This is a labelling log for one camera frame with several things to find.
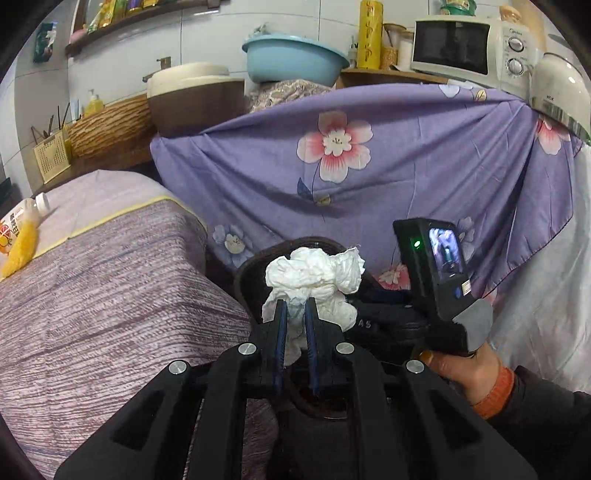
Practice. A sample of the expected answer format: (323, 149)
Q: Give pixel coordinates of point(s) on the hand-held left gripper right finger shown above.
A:
(314, 344)

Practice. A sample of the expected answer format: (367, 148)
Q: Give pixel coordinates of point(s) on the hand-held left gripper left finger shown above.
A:
(280, 344)

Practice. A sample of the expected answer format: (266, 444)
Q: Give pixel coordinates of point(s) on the dark trash bin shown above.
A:
(249, 286)

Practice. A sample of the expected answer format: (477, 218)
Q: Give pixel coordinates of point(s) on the white tissue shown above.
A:
(314, 277)

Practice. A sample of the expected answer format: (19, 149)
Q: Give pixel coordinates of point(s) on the person's right forearm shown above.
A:
(545, 420)

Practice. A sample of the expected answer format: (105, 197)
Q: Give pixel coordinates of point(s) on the person's right hand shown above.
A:
(466, 374)

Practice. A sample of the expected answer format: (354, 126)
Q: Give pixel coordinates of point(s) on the white cloth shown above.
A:
(545, 300)

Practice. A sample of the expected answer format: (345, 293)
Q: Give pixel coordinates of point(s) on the purple floral sheet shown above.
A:
(415, 161)

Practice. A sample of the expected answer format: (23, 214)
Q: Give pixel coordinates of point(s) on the striped purple tablecloth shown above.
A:
(115, 300)

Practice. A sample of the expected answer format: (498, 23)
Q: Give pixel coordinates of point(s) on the wooden shelf board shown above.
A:
(388, 76)

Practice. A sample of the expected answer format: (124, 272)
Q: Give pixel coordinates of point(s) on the white and steel cooker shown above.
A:
(561, 92)

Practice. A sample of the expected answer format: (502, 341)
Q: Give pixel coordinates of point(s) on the paisley cloth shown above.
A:
(291, 92)

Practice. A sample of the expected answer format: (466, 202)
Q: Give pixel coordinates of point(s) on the dark wooden counter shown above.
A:
(92, 168)

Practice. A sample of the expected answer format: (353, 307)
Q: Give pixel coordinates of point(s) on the brown and cream rice cooker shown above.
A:
(194, 101)

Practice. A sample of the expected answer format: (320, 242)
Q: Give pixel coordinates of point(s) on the white microwave oven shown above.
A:
(471, 48)

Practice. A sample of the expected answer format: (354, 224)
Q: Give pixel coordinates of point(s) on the glass storage jar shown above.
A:
(395, 48)

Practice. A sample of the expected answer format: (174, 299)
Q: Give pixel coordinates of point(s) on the woven basket basin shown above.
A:
(111, 127)

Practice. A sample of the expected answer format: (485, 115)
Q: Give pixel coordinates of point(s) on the yellow wrapped roll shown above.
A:
(369, 34)

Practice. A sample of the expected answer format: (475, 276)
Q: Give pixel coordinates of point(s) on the light blue plastic basin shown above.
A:
(295, 57)

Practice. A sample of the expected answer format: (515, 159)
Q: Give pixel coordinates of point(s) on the juice bottle with orange label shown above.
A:
(14, 221)

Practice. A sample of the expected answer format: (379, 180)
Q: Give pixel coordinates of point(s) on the beige chopstick holder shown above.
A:
(51, 159)

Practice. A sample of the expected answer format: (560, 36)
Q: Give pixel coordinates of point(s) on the green lidded container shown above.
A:
(457, 7)

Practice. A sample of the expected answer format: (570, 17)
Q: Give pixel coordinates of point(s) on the yellow soap pump bottle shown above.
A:
(93, 105)

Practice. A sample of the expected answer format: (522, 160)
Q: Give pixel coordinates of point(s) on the bundle of dark chopsticks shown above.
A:
(60, 120)

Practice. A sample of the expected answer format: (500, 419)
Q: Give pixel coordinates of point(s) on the wood framed mirror shelf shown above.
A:
(138, 23)

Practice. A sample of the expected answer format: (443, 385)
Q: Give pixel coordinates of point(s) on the pink small bowl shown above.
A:
(77, 36)

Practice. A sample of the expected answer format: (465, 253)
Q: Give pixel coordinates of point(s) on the dark green wall packet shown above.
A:
(45, 44)

